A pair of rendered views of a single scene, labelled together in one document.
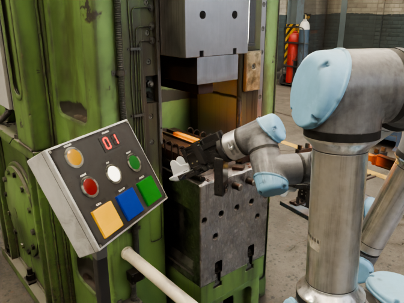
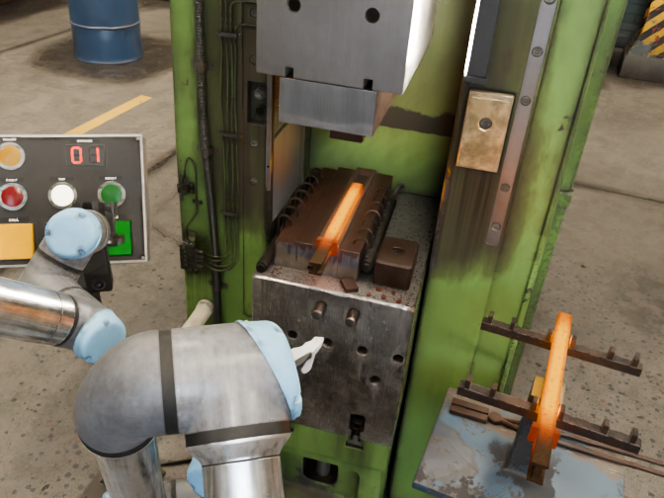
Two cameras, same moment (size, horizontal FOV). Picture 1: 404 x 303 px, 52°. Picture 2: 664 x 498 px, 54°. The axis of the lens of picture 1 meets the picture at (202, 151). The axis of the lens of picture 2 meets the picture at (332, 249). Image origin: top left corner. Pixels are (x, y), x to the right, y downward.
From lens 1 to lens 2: 1.35 m
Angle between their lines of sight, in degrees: 48
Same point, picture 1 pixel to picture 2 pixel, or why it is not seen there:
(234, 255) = (318, 407)
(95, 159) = (43, 169)
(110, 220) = (14, 244)
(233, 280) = (317, 442)
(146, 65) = (251, 63)
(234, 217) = (321, 355)
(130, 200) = not seen: hidden behind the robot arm
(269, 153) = (33, 264)
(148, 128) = (248, 159)
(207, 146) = not seen: hidden behind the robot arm
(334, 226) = not seen: outside the picture
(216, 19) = (325, 18)
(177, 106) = (422, 143)
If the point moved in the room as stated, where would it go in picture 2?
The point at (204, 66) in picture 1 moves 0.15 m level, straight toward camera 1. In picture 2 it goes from (294, 95) to (227, 106)
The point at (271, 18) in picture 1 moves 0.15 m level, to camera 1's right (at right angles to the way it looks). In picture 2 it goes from (573, 33) to (643, 54)
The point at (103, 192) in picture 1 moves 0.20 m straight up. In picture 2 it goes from (30, 210) to (12, 122)
